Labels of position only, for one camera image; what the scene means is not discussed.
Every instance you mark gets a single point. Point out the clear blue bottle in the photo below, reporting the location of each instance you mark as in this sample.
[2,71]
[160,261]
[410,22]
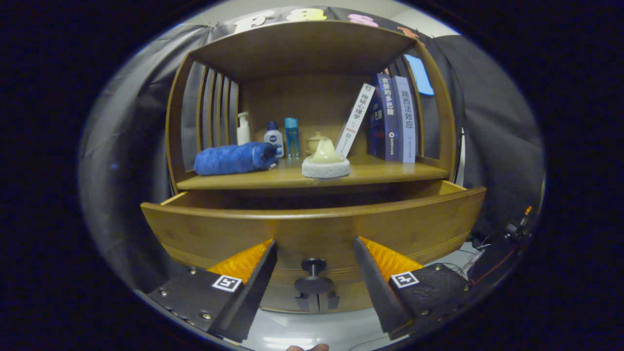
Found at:
[291,139]

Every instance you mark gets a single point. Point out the black drawer knob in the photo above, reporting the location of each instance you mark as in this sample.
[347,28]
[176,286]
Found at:
[314,284]

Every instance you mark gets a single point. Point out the white bottle with blue cap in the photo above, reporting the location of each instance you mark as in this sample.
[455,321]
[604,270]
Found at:
[274,139]

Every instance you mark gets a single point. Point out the wooden cabinet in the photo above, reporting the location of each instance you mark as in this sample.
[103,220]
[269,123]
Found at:
[302,97]

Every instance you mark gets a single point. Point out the blue rolled towel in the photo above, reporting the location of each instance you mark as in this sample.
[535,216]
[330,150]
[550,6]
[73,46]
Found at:
[229,158]

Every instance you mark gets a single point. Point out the white book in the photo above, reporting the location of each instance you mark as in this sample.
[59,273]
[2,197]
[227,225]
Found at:
[355,122]

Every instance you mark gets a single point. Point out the white pump bottle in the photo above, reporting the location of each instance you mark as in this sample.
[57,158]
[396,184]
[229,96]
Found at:
[243,134]

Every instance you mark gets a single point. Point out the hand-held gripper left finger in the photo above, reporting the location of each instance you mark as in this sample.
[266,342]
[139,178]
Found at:
[253,292]

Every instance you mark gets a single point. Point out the small dark electronic device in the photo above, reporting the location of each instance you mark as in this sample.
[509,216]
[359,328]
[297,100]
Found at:
[519,224]

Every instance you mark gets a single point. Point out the pale blue book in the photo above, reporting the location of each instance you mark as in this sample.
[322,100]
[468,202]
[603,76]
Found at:
[405,122]

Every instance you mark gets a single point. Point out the dark blue book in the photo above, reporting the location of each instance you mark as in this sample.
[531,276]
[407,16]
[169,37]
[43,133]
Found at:
[387,122]

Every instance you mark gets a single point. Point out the wooden countertop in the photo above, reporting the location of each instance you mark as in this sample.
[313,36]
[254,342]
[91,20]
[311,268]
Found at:
[390,170]

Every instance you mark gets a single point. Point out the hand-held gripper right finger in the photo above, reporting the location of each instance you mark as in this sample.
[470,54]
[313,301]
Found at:
[378,292]

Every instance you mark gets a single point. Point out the beige lidded teacup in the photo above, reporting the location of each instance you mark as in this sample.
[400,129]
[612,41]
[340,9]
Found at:
[313,141]

